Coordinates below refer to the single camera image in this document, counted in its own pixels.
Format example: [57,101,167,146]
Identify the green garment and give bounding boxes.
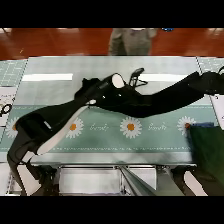
[187,124,224,196]

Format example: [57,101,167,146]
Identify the blue garment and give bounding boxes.
[191,121,215,129]

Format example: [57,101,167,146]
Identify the person's legs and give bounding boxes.
[107,28,158,57]

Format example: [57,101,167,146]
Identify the silver frame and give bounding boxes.
[6,161,202,196]

